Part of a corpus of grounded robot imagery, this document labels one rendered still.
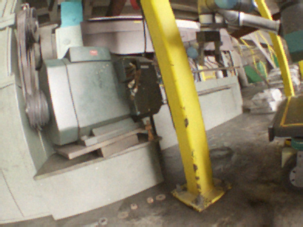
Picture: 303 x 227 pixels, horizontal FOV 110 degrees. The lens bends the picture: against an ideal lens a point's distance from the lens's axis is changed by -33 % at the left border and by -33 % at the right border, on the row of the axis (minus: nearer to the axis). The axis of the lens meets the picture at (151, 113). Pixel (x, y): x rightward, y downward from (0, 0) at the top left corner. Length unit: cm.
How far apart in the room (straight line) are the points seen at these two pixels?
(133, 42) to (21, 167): 150
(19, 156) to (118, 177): 59
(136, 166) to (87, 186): 30
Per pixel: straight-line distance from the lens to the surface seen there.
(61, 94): 77
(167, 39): 67
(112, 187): 91
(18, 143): 99
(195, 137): 66
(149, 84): 106
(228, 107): 233
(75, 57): 85
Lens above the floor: 48
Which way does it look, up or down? 4 degrees down
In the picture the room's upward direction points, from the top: 14 degrees counter-clockwise
